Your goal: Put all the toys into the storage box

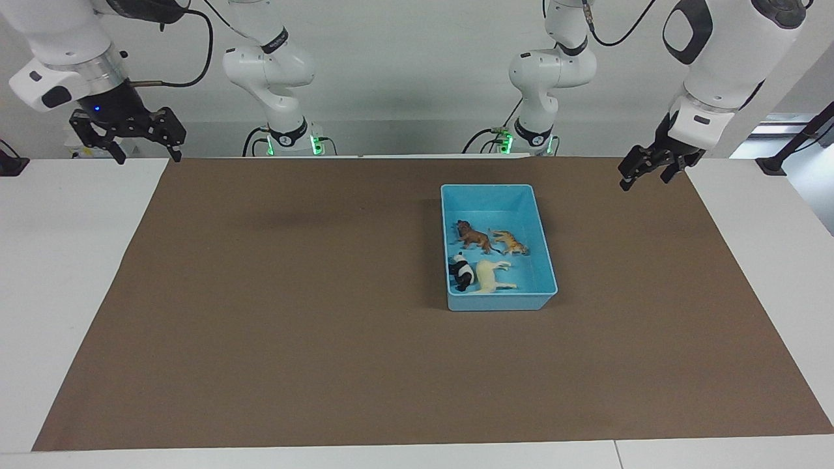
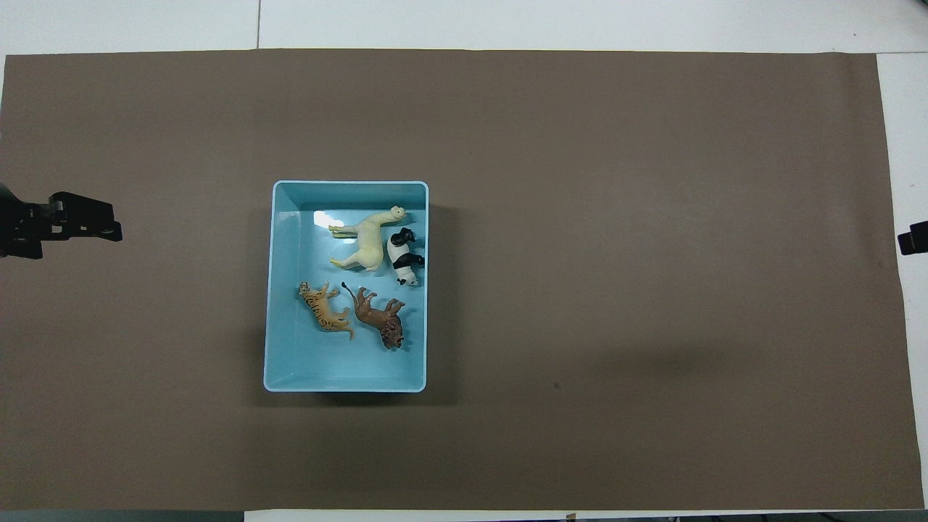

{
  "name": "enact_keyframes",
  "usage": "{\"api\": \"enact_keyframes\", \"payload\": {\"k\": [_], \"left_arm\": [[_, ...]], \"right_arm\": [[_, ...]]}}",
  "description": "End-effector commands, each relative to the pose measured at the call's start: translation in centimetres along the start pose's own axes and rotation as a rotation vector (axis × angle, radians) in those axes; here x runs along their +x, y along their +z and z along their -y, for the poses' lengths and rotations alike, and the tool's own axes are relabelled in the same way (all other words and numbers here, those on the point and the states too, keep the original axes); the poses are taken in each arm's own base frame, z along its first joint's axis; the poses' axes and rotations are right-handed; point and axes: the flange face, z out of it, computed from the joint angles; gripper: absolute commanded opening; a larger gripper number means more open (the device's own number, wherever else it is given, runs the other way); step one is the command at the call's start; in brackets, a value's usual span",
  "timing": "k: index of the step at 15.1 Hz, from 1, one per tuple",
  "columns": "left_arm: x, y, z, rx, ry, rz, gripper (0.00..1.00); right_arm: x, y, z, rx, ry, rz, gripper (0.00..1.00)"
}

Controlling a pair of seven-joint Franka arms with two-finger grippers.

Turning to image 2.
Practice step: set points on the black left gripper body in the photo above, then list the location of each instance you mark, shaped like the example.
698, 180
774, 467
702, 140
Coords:
22, 228

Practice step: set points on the orange striped tiger toy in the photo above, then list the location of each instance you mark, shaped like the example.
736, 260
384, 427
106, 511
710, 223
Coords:
325, 310

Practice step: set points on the cream llama toy figure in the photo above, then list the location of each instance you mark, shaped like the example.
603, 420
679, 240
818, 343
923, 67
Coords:
370, 239

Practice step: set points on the brown lion toy figure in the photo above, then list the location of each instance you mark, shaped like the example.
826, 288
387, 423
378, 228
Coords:
377, 315

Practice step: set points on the black and white panda toy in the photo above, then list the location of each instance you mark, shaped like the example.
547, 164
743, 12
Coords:
400, 254

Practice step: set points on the light blue plastic storage box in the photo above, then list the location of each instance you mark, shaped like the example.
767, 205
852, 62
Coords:
348, 366

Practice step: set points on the brown paper table mat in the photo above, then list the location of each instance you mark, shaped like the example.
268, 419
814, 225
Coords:
652, 362

